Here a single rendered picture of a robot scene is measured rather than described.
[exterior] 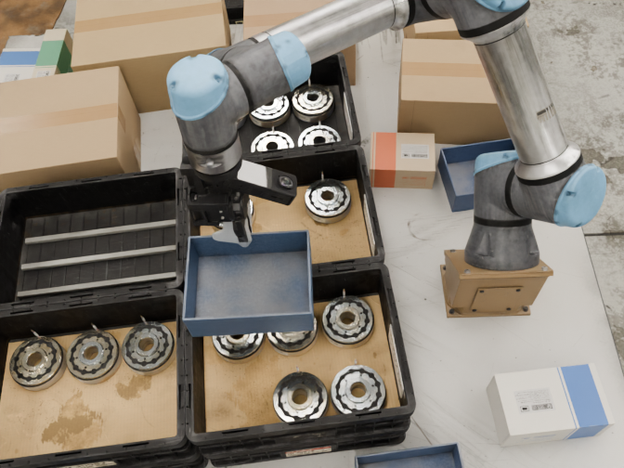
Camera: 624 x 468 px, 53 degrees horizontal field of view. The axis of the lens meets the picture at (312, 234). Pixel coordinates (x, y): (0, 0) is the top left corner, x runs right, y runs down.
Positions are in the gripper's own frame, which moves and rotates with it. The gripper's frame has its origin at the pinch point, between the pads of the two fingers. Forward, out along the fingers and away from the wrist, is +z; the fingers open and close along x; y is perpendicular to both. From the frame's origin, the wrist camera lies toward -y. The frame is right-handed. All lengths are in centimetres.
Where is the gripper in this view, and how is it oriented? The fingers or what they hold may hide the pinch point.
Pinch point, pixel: (249, 239)
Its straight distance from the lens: 105.5
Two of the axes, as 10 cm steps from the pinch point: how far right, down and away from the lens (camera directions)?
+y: -10.0, 0.2, 0.5
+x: -0.1, 8.1, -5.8
